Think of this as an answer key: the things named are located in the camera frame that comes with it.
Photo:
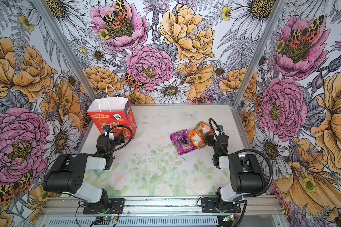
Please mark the purple snack packet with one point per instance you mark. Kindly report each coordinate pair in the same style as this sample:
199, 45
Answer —
182, 142

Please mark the red paper gift bag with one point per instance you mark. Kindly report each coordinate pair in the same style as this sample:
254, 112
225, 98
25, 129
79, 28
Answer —
113, 111

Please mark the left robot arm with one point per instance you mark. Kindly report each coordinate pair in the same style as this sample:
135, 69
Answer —
66, 176

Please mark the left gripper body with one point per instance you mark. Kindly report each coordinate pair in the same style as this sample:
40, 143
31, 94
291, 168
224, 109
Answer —
116, 142

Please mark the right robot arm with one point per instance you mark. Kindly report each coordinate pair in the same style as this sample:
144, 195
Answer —
250, 176

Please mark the aluminium front rail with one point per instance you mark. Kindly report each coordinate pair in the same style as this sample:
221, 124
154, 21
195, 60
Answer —
156, 206

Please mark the orange snack packet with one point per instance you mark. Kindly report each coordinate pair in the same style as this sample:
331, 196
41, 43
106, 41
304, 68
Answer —
204, 129
197, 138

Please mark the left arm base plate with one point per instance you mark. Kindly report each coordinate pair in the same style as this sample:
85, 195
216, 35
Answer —
113, 206

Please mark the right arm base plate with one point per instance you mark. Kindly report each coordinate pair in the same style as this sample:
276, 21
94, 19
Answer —
216, 205

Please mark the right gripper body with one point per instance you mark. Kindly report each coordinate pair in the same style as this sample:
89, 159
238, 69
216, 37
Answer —
211, 143

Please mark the small circuit board right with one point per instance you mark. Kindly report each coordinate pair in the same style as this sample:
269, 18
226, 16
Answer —
229, 218

